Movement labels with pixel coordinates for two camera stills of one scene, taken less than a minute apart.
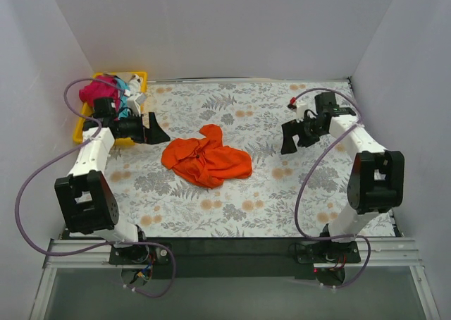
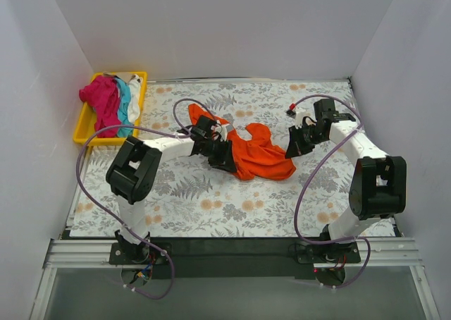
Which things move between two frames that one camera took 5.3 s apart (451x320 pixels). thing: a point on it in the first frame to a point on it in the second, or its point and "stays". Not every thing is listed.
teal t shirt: x=122 y=86 stays
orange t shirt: x=207 y=162 to x=256 y=158
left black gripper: x=145 y=132 to x=221 y=154
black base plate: x=234 y=257 stays
